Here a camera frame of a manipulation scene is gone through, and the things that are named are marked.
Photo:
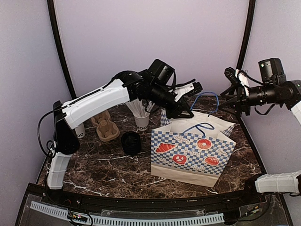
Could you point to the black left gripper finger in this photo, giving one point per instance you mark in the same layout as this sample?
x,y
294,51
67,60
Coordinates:
x,y
186,111
179,115

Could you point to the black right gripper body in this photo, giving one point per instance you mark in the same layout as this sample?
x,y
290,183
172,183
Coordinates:
x,y
242,95

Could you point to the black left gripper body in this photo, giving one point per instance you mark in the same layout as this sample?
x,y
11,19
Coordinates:
x,y
161,92

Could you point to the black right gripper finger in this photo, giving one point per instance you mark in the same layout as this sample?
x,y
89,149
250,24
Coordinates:
x,y
229,106
229,91

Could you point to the blue checkered paper bag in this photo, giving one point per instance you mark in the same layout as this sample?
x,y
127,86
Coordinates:
x,y
191,150

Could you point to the white paper coffee cup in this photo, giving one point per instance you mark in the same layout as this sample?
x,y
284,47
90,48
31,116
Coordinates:
x,y
80,131

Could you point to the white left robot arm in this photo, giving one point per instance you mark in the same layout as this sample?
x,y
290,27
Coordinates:
x,y
149,84

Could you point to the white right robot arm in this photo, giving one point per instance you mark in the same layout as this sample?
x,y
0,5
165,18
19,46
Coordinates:
x,y
267,107

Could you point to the white wrapped straws bundle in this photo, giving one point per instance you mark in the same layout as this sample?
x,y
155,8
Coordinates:
x,y
140,108

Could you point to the white cup holding straws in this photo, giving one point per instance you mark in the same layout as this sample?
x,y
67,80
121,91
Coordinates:
x,y
142,122

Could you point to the stack of black lids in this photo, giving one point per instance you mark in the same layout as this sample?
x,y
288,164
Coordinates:
x,y
131,143

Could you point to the brown cardboard cup carrier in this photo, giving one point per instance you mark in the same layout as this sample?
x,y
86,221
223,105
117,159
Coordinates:
x,y
106,129

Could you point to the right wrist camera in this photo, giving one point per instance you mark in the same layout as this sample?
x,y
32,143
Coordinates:
x,y
237,77

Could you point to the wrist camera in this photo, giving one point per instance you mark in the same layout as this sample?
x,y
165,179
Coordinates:
x,y
188,89
237,77

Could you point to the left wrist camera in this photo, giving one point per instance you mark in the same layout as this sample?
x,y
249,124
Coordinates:
x,y
188,89

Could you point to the black vertical frame post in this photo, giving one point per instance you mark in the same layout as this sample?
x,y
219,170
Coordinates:
x,y
247,32

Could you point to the white slotted cable duct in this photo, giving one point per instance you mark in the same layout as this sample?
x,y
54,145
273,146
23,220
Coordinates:
x,y
129,218

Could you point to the black front rail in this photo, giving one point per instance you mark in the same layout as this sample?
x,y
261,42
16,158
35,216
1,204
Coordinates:
x,y
221,202

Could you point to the black left frame post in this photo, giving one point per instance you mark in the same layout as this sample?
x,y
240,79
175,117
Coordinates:
x,y
59,48

